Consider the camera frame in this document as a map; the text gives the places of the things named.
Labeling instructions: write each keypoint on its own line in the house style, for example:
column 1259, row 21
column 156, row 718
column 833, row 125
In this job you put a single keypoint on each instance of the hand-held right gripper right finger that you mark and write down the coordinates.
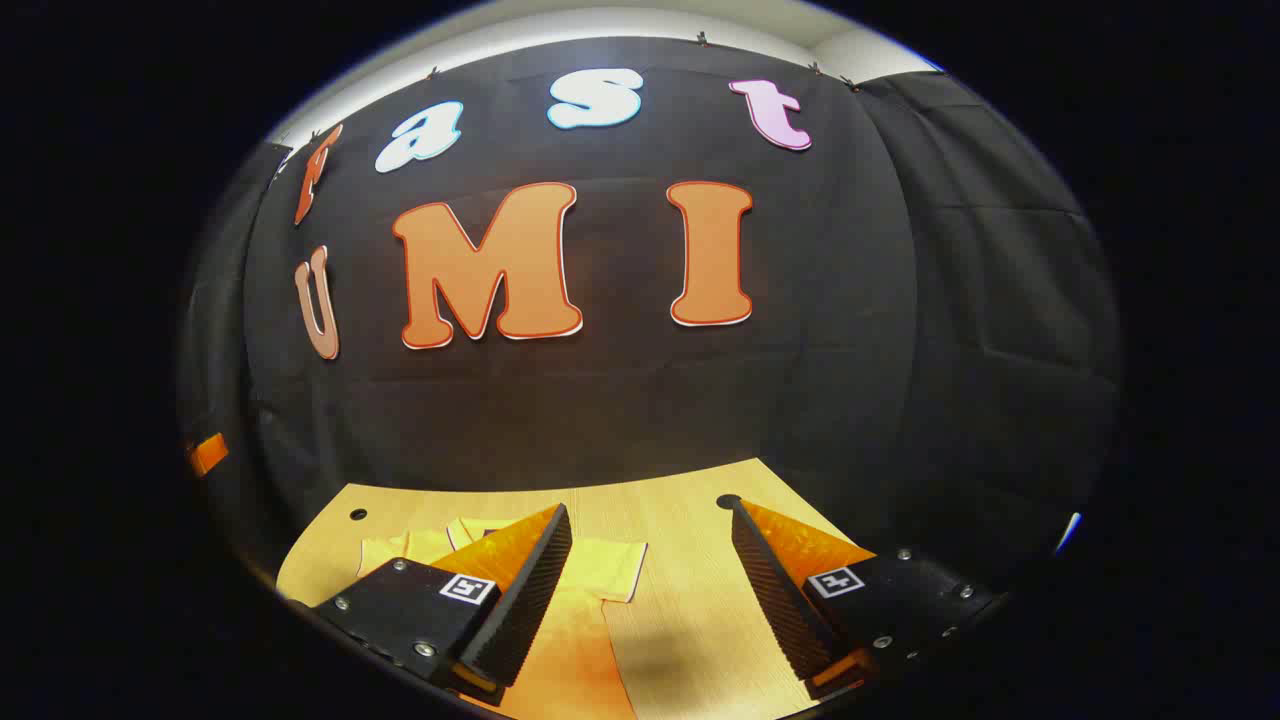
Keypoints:
column 775, row 600

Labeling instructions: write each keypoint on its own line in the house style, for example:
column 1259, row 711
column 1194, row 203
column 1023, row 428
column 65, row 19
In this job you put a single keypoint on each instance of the orange T-shirt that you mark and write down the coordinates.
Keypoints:
column 585, row 645

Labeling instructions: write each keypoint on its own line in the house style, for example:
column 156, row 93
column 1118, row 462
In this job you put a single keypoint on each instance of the black backdrop cloth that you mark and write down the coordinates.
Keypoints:
column 620, row 400

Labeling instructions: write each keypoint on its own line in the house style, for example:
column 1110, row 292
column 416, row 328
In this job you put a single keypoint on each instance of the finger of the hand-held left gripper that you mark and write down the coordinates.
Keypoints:
column 208, row 454

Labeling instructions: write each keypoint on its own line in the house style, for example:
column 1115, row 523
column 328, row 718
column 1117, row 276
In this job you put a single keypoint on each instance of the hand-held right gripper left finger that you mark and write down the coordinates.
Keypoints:
column 525, row 600

